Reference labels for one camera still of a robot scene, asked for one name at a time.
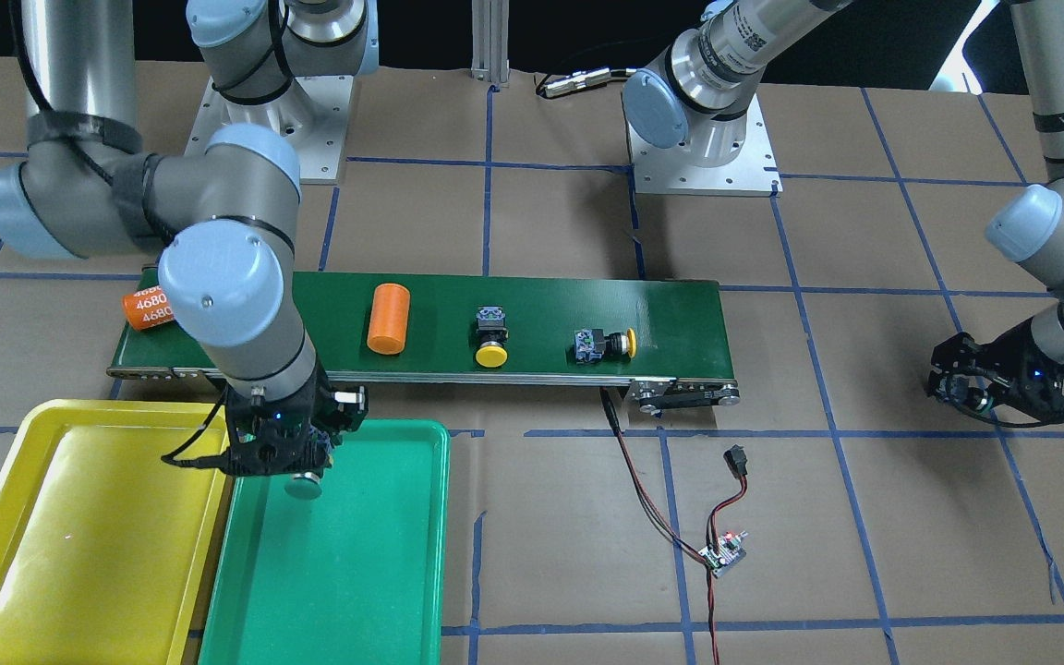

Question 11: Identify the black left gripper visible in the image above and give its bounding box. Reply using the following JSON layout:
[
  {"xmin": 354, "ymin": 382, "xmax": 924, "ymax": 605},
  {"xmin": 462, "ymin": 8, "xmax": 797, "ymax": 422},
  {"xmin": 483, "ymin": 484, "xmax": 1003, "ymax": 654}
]
[{"xmin": 927, "ymin": 320, "xmax": 1064, "ymax": 417}]

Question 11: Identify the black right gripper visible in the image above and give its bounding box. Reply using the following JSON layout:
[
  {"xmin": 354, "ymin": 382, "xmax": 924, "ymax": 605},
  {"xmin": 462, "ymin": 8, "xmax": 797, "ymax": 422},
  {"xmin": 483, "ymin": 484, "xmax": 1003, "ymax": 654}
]
[{"xmin": 223, "ymin": 365, "xmax": 369, "ymax": 477}]

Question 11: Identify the green push button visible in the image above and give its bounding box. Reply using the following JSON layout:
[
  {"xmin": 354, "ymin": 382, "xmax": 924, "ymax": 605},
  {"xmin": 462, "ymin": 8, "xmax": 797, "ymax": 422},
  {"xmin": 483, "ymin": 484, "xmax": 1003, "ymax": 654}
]
[
  {"xmin": 284, "ymin": 470, "xmax": 325, "ymax": 501},
  {"xmin": 942, "ymin": 383, "xmax": 994, "ymax": 414}
]

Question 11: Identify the plain orange cylinder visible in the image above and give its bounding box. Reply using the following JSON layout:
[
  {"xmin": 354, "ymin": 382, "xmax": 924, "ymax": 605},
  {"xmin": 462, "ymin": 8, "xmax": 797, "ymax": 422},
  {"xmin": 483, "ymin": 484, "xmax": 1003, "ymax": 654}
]
[{"xmin": 366, "ymin": 283, "xmax": 411, "ymax": 358}]

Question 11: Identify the orange cylinder marked 4680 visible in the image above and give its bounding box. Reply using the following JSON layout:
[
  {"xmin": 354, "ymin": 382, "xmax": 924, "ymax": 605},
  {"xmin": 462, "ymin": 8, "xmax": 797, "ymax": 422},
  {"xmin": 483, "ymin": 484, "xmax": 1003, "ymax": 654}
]
[{"xmin": 121, "ymin": 285, "xmax": 174, "ymax": 330}]

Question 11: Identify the yellow push button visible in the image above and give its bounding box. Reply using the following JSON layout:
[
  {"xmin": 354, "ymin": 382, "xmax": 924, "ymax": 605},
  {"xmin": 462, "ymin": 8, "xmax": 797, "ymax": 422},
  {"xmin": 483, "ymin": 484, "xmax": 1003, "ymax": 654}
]
[
  {"xmin": 573, "ymin": 328, "xmax": 638, "ymax": 365},
  {"xmin": 476, "ymin": 306, "xmax": 508, "ymax": 368}
]

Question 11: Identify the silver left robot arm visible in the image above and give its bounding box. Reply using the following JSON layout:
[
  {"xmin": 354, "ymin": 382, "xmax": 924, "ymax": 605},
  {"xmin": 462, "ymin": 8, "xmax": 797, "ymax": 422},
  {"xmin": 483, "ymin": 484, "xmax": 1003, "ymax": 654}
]
[{"xmin": 624, "ymin": 1, "xmax": 1064, "ymax": 427}]

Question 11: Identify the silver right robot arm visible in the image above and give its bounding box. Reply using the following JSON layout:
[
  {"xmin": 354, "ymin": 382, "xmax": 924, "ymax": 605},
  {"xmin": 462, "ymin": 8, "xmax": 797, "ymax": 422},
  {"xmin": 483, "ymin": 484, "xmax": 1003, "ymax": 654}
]
[{"xmin": 0, "ymin": 1, "xmax": 368, "ymax": 489}]

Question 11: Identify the green plastic tray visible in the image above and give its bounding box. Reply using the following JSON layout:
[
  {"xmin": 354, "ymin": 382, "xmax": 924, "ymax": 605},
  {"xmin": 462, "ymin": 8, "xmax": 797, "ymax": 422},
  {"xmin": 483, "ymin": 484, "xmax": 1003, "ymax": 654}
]
[{"xmin": 199, "ymin": 419, "xmax": 451, "ymax": 664}]

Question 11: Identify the yellow plastic tray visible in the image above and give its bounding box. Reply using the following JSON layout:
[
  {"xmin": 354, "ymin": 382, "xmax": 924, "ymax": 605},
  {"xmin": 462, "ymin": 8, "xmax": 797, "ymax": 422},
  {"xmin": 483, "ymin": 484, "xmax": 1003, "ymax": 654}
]
[{"xmin": 0, "ymin": 399, "xmax": 225, "ymax": 664}]

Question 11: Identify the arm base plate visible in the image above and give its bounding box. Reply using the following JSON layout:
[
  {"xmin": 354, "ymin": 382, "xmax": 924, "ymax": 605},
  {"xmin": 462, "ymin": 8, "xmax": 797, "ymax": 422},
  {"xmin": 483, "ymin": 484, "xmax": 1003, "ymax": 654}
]
[
  {"xmin": 185, "ymin": 76, "xmax": 358, "ymax": 185},
  {"xmin": 626, "ymin": 97, "xmax": 784, "ymax": 197}
]

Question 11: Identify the small circuit board with wires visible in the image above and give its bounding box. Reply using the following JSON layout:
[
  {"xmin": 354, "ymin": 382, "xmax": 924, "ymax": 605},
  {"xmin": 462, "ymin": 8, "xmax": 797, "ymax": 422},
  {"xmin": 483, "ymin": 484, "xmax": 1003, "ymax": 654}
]
[{"xmin": 598, "ymin": 388, "xmax": 750, "ymax": 664}]

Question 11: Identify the aluminium frame post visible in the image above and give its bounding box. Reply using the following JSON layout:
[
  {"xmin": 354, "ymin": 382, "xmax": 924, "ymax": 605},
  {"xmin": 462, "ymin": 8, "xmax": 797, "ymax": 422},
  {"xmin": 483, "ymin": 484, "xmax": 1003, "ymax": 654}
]
[{"xmin": 470, "ymin": 0, "xmax": 510, "ymax": 88}]

